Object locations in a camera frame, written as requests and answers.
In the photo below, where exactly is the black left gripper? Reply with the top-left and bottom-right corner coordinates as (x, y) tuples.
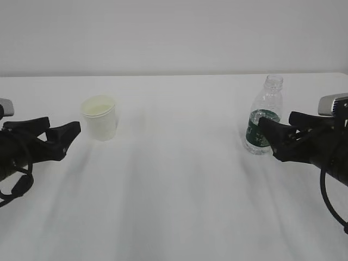
(1, 117), (81, 180)

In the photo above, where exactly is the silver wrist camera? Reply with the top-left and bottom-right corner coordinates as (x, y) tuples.
(0, 98), (14, 118)
(318, 93), (347, 116)

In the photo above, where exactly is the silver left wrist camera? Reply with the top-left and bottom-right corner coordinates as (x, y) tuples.
(0, 98), (14, 118)

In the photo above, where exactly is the clear water bottle green label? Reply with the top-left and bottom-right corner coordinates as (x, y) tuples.
(243, 73), (284, 156)

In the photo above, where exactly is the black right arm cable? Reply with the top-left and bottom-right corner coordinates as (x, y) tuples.
(320, 163), (348, 227)

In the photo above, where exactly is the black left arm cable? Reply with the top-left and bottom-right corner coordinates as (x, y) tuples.
(0, 135), (35, 208)

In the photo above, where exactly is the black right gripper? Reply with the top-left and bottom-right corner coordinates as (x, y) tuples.
(257, 111), (348, 188)

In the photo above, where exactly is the white paper cup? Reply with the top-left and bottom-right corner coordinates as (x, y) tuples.
(80, 95), (119, 141)

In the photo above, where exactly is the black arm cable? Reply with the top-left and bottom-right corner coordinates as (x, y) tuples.
(0, 135), (35, 208)
(320, 163), (348, 227)

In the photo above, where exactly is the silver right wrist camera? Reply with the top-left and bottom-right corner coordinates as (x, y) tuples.
(318, 93), (347, 116)

